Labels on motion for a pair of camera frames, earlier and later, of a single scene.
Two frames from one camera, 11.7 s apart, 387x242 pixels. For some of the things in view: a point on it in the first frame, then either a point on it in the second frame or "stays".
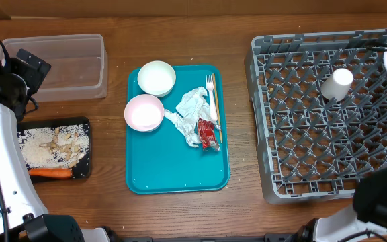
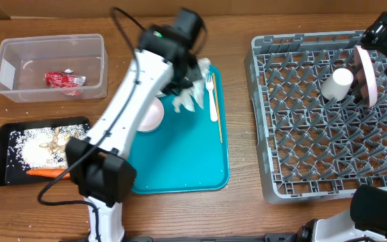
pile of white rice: x=57 y=147 stays
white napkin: x=195 y=104 → x=198 y=93
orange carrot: x=64 y=173 stays
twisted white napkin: x=187 y=126 → x=197 y=91
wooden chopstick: x=218 y=109 stays
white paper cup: x=336 y=87 stays
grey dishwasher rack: x=325 y=107 stays
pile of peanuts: x=66 y=145 stays
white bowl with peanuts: x=144 y=113 stays
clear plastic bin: x=79 y=65 stays
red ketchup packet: x=207 y=136 → x=64 y=79
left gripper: x=33 y=76 → x=173 y=89
